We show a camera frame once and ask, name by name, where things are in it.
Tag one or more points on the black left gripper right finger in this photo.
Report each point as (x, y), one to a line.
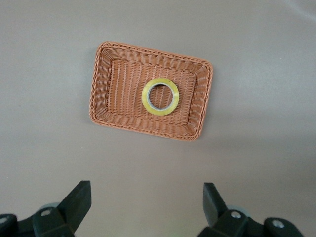
(222, 219)

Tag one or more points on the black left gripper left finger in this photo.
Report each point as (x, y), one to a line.
(64, 214)

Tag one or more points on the yellow clear tape roll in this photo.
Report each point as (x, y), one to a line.
(145, 98)

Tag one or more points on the brown wicker basket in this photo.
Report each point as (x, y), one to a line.
(123, 93)

